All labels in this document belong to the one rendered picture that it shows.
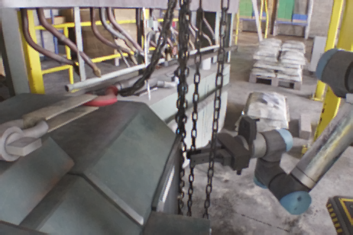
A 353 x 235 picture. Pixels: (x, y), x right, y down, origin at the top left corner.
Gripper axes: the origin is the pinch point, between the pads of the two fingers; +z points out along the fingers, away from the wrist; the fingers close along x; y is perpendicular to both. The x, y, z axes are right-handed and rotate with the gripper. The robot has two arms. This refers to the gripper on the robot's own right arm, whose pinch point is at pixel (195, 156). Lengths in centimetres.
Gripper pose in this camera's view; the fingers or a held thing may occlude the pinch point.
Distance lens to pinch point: 66.1
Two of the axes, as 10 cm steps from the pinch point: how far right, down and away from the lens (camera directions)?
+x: -3.2, -3.9, 8.7
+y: -0.2, 9.2, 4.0
